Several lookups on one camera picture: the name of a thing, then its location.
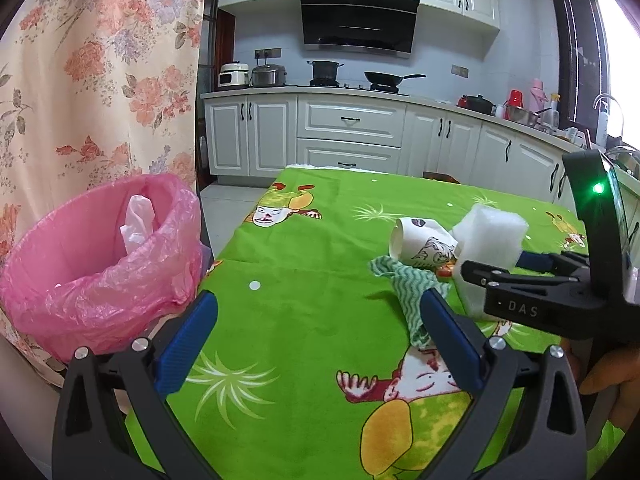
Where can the grey wall socket strip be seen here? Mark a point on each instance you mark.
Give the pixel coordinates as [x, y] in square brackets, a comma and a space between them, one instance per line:
[267, 53]

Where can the pink thermos flask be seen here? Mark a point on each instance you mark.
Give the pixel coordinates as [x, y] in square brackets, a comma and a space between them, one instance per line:
[537, 91]

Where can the printed white paper cup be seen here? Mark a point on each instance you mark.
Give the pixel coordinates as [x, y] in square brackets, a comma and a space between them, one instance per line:
[415, 240]

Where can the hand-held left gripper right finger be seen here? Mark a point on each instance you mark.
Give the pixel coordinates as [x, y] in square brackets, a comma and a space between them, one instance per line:
[450, 340]

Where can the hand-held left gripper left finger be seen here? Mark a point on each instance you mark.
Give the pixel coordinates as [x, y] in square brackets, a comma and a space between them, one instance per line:
[185, 350]

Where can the black cooking pot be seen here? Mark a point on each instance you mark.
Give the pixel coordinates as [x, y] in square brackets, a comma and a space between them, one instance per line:
[325, 72]

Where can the white paper wrapper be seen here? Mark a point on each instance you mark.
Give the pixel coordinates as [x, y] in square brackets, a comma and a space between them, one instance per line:
[137, 220]

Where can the black range hood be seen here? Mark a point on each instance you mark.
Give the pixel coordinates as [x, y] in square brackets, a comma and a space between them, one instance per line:
[357, 15]

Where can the white fleece under cloth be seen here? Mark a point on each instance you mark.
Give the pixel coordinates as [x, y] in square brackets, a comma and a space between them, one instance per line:
[320, 166]

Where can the clear spray bottle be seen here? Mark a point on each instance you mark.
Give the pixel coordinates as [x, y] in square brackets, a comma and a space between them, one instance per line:
[553, 112]

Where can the person's right hand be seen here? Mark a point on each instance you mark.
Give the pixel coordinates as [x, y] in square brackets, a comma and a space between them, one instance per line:
[617, 370]

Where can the chrome kitchen faucet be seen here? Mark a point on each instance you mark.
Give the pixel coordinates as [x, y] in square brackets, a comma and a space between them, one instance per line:
[607, 102]

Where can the dark framed window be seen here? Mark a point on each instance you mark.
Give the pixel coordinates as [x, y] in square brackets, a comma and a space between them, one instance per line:
[580, 60]

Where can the pink-lined trash bin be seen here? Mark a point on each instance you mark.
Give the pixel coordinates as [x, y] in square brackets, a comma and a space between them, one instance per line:
[150, 280]

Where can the pink woven trash bin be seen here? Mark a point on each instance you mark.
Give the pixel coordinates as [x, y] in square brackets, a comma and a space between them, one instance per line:
[35, 332]

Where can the black wok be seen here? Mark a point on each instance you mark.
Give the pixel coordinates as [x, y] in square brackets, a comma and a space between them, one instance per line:
[385, 79]

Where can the green cartoon printed tablecloth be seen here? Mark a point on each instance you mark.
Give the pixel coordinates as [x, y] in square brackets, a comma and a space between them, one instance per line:
[310, 300]

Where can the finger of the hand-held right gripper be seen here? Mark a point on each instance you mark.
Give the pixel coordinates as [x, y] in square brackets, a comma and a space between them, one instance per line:
[535, 261]
[500, 277]

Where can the brown wooden door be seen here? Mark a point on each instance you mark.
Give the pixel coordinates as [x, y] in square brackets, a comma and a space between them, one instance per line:
[226, 50]

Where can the green wavy striped cloth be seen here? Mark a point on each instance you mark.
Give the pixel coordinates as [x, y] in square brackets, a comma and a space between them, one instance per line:
[407, 285]

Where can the white base cabinets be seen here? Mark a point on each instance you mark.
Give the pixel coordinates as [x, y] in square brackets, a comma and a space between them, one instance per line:
[350, 140]

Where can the black sliding door frame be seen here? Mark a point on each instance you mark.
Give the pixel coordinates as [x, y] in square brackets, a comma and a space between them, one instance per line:
[205, 110]

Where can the small grey wall socket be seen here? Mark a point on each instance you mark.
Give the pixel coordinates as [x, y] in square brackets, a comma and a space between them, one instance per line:
[460, 70]

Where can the black and red casserole pot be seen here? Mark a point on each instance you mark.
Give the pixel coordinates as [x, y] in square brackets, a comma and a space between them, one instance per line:
[475, 104]

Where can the black gas hob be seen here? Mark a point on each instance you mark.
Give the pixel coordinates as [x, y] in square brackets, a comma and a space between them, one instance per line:
[355, 87]

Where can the white foam block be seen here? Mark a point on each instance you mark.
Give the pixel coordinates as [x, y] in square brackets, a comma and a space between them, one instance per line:
[495, 232]

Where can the silver pressure cooker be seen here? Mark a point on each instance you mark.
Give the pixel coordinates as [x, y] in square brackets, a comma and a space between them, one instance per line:
[269, 76]

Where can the floral beige curtain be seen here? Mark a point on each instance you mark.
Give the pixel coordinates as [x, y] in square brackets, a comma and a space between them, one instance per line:
[100, 60]

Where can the steel mixing bowl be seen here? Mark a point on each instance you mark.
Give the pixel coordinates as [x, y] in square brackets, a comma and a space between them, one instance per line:
[522, 116]

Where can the white rice cooker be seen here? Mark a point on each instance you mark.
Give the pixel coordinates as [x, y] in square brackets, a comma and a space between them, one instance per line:
[233, 76]

